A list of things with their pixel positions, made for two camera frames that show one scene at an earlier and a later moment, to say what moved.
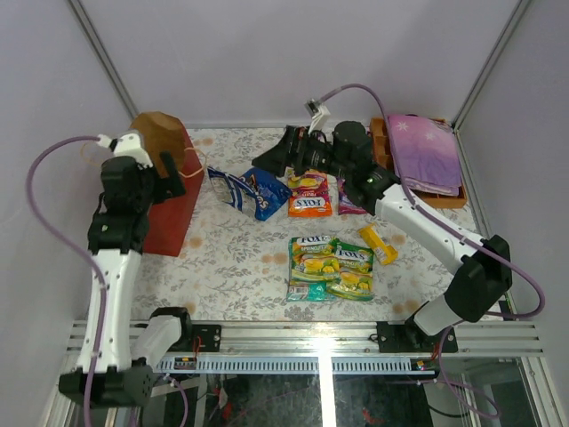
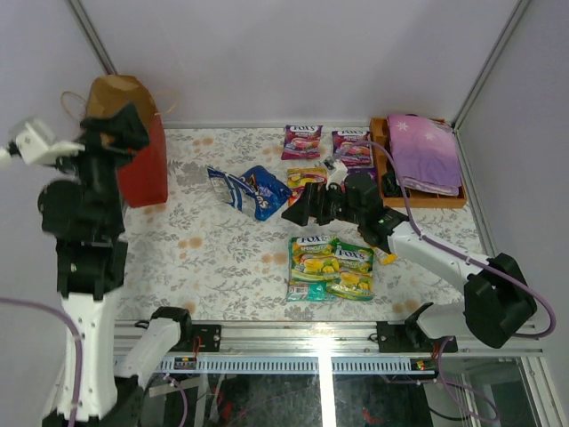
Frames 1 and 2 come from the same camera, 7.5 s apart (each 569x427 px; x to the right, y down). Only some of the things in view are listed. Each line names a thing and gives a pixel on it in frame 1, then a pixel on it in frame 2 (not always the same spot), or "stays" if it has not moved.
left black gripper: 161,179 → 117,134
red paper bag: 168,220 → 143,176
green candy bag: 355,273 stays
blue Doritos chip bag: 257,191 stays
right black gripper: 284,154 → 310,204
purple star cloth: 428,154 stays
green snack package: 313,262 stays
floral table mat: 275,247 stays
